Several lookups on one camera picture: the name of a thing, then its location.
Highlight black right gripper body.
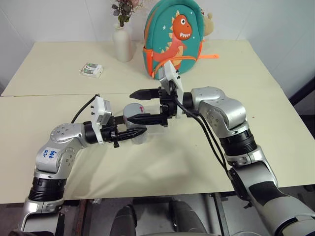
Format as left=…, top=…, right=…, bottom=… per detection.
left=158, top=86, right=179, bottom=127

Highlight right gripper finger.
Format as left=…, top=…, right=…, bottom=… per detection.
left=129, top=88, right=161, bottom=101
left=126, top=113, right=164, bottom=126

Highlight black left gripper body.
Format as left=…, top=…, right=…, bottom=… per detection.
left=100, top=117, right=121, bottom=149

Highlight grey jar lid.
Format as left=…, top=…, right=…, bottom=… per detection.
left=123, top=103, right=147, bottom=119

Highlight white box with green batteries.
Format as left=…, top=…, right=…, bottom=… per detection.
left=79, top=62, right=104, bottom=79

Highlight white ceramic vase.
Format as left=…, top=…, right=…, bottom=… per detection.
left=112, top=23, right=134, bottom=63

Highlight white sticker blue writing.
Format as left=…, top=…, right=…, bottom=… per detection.
left=41, top=147, right=59, bottom=161

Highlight teal dinosaur backpack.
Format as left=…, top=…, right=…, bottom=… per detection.
left=142, top=0, right=220, bottom=80

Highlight dried flower bunch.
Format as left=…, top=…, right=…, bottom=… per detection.
left=110, top=0, right=144, bottom=28

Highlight dark rounded shape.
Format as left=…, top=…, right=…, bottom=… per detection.
left=169, top=200, right=208, bottom=236
left=115, top=204, right=137, bottom=236

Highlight beige plush toy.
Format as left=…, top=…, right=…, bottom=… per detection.
left=200, top=7, right=215, bottom=36

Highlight dark blue furniture piece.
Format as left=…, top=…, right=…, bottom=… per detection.
left=288, top=78, right=315, bottom=109

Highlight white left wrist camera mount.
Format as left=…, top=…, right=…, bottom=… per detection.
left=90, top=96, right=114, bottom=145

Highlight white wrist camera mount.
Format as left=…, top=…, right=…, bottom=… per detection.
left=158, top=60, right=184, bottom=118
left=90, top=96, right=114, bottom=145

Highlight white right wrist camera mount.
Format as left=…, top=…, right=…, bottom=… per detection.
left=158, top=60, right=184, bottom=118

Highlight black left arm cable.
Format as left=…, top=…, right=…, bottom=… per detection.
left=71, top=93, right=100, bottom=124

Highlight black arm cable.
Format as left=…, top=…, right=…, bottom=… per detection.
left=175, top=97, right=230, bottom=173
left=71, top=93, right=100, bottom=124

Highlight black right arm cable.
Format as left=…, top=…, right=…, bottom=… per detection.
left=175, top=97, right=230, bottom=173

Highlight metal table frame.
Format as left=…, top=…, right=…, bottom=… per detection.
left=211, top=193, right=233, bottom=236

